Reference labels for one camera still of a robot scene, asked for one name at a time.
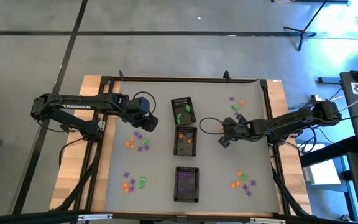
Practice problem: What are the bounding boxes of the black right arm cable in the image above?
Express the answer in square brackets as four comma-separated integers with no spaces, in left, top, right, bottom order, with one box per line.
[199,117,226,135]

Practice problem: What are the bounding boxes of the silver metal bracket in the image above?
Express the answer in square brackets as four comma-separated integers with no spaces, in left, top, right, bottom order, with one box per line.
[249,217,287,224]
[77,213,114,222]

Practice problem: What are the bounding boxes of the black cable bundle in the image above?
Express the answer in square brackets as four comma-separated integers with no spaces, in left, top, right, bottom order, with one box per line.
[54,136,102,212]
[270,164,312,217]

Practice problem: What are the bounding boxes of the black slotted plastic basket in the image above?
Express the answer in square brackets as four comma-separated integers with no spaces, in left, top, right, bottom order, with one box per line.
[173,166,200,203]
[173,126,198,157]
[170,96,197,126]

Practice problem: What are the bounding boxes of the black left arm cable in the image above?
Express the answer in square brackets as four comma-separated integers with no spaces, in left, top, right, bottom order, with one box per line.
[132,91,157,118]

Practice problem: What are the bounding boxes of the white flat box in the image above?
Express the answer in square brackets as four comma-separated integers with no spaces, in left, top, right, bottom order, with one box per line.
[302,143,341,185]

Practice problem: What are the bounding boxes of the black tripod stand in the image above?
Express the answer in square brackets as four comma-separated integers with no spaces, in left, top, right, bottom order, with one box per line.
[283,0,349,52]

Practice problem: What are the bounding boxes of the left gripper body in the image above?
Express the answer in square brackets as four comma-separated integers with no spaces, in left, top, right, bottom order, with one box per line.
[125,96,160,133]

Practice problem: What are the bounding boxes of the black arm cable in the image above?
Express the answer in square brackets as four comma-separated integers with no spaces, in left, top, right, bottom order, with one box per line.
[199,117,226,135]
[132,91,157,118]

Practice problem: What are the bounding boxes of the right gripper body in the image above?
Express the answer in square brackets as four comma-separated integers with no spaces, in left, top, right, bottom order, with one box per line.
[218,114,251,149]

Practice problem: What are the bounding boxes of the black floor stand bar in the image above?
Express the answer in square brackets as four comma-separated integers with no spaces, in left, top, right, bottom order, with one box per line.
[300,135,358,167]

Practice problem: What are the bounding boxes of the grey table mat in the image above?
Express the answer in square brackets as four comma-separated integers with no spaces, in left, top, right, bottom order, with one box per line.
[104,79,281,214]

